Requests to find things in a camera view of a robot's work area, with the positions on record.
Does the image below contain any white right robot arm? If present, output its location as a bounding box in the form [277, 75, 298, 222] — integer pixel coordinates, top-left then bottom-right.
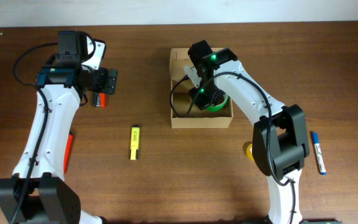
[188, 40, 310, 223]

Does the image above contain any green tape roll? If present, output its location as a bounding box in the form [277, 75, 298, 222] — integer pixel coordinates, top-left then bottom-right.
[206, 94, 229, 112]

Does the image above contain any black and red stapler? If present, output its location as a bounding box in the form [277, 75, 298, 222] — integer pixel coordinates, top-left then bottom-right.
[93, 92, 106, 108]

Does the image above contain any yellow highlighter marker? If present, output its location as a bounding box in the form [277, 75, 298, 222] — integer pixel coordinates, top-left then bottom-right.
[130, 124, 140, 161]

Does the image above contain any open cardboard box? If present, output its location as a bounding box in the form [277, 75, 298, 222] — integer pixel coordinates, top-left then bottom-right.
[169, 48, 233, 129]

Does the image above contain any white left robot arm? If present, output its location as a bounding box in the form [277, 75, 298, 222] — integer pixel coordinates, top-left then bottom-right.
[0, 30, 117, 223]

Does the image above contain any blue whiteboard marker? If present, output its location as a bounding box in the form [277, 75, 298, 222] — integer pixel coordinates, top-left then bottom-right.
[312, 132, 327, 175]

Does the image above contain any pink highlighter marker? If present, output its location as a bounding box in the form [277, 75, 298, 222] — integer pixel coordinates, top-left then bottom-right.
[63, 133, 74, 174]

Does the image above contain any small yellow tape roll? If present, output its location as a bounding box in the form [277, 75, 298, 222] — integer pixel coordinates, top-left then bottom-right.
[246, 143, 254, 161]

